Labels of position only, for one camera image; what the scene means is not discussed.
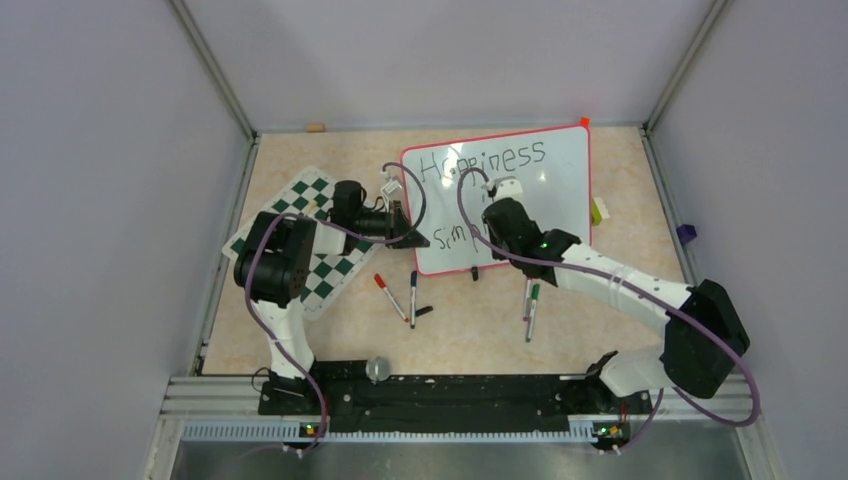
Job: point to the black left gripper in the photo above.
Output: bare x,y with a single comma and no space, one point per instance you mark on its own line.
400,226

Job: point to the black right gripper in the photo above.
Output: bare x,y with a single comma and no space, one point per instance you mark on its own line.
498,253

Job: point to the pink framed whiteboard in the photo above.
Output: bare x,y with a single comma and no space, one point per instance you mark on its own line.
553,166

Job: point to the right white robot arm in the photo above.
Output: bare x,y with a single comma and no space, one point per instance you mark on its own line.
698,325

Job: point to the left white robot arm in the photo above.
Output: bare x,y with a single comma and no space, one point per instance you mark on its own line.
273,266

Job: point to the blue capped marker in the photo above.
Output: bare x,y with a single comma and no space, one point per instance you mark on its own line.
413,299

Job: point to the red capped marker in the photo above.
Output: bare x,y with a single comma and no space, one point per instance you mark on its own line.
393,301

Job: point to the green capped marker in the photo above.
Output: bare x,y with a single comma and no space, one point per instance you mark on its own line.
532,312

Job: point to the green and white toy brick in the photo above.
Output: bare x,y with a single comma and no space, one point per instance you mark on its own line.
599,211

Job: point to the purple capped marker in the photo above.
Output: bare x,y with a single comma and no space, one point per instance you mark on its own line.
528,299

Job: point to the green white chessboard mat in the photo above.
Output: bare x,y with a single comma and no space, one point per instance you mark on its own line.
309,193

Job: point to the grey round knob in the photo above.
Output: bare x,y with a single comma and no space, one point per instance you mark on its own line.
378,369

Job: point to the purple toy block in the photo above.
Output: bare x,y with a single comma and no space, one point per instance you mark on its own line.
686,233

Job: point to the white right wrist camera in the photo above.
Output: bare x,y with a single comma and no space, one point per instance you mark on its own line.
504,188

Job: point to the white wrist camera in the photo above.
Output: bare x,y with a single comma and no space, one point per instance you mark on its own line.
504,188
392,188

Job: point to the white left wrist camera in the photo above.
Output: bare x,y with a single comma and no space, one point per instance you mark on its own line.
392,188

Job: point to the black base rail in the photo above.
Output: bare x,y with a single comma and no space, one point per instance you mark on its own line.
442,404

